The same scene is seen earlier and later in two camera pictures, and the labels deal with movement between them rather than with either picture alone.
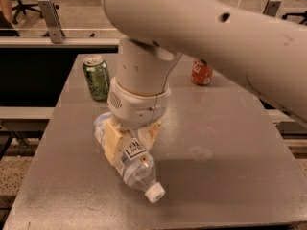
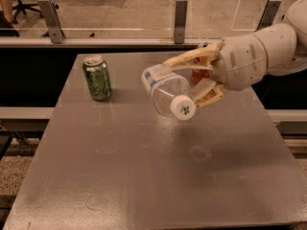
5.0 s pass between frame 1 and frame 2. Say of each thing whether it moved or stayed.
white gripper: moved
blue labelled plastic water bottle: moved
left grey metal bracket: stayed
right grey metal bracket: stayed
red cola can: stayed
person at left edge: stayed
